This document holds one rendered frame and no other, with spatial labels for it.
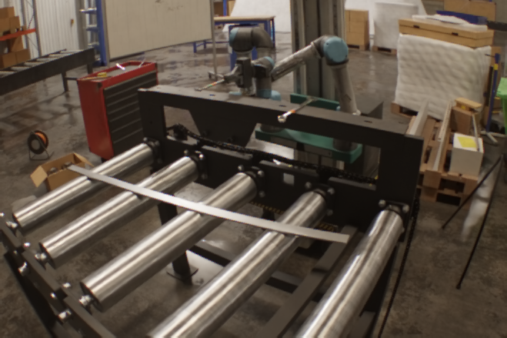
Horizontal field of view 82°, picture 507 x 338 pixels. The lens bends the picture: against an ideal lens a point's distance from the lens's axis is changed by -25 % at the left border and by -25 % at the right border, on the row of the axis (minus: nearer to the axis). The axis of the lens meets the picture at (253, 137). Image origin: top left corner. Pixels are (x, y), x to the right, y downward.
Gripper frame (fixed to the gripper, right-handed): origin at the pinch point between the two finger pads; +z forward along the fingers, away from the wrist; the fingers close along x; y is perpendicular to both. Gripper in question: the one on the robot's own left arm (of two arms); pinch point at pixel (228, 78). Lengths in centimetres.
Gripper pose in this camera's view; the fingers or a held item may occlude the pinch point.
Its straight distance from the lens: 159.3
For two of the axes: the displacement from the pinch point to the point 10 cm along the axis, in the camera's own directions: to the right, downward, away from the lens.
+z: -5.6, 3.5, -7.5
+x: -0.5, -9.2, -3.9
